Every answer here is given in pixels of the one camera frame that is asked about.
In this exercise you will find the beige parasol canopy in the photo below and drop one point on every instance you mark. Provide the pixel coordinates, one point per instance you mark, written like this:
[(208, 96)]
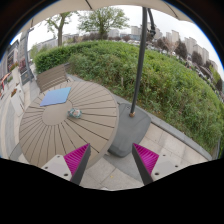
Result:
[(61, 6)]

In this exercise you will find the blue mouse pad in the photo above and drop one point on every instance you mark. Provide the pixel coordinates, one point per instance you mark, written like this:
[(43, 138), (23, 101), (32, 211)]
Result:
[(57, 96)]

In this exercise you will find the slatted wooden chair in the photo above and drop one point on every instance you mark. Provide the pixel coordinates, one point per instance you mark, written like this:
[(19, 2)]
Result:
[(52, 77)]

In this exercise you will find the white planter box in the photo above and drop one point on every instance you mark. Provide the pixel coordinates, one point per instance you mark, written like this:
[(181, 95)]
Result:
[(18, 99)]

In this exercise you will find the green hedge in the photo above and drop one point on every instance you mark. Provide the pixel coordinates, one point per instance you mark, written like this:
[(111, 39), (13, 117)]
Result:
[(168, 89)]

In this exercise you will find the dark umbrella pole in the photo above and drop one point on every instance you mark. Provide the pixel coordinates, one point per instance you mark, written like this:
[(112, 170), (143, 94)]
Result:
[(140, 61)]

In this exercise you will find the teal and white computer mouse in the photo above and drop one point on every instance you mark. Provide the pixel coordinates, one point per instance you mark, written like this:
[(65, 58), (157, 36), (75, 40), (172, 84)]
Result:
[(75, 113)]

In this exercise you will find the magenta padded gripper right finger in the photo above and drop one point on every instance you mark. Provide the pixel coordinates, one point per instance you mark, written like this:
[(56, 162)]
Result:
[(151, 166)]

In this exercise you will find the round slatted wooden table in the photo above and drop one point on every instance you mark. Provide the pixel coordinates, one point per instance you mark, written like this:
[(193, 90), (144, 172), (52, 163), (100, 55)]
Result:
[(46, 131)]

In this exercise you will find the grey umbrella base weight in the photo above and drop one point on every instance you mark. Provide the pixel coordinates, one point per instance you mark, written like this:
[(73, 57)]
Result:
[(130, 130)]

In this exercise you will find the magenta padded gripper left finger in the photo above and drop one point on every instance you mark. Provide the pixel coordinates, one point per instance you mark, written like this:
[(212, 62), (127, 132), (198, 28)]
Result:
[(70, 167)]

